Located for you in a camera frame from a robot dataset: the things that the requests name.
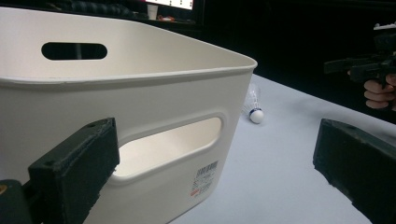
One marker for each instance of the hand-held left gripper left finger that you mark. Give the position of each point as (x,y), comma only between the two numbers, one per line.
(74,165)

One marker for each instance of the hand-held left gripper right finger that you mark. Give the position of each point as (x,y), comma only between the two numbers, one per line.
(361,161)

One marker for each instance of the small red object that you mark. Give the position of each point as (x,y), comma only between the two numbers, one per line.
(165,18)

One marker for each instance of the white paper cup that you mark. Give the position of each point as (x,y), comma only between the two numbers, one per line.
(152,11)

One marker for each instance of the white plastic storage bin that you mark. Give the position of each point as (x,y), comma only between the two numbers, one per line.
(155,93)

